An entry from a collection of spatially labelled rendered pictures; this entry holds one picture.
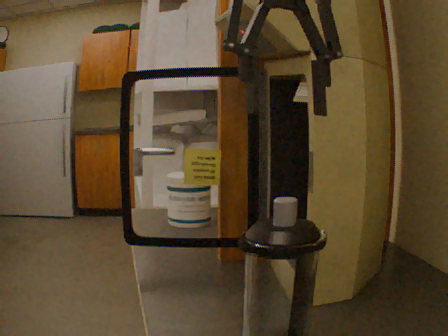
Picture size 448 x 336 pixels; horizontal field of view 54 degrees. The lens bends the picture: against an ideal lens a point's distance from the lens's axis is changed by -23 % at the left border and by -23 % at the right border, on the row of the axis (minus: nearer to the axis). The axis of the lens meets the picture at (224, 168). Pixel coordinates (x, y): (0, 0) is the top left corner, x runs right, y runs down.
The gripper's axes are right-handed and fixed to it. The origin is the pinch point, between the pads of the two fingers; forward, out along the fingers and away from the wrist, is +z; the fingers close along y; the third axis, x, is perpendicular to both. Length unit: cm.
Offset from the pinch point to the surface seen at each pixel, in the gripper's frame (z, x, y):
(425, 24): -22, -44, -55
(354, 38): -11.5, -25.3, -22.0
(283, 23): -12.6, -25.2, -7.7
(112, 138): 48, -526, 33
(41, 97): -6, -513, 127
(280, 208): 13.3, 1.1, 1.2
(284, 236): 15.9, 4.0, 1.4
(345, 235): 25.2, -25.2, -19.7
